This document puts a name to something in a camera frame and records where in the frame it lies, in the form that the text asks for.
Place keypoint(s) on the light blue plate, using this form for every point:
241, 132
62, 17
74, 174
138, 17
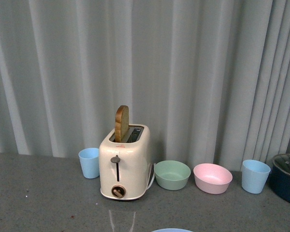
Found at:
172, 230

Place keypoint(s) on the toasted bread slice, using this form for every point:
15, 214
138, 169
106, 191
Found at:
121, 123

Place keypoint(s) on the cream white toaster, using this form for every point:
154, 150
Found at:
125, 168

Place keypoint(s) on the mint green bowl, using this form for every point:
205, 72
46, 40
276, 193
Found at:
171, 174

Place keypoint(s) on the light blue plastic cup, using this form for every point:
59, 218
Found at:
89, 161

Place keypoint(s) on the pink bowl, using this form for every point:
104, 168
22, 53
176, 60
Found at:
212, 178

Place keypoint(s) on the dark blue pot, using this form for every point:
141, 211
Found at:
279, 182

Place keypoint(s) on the glass pot lid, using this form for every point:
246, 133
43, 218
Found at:
282, 162

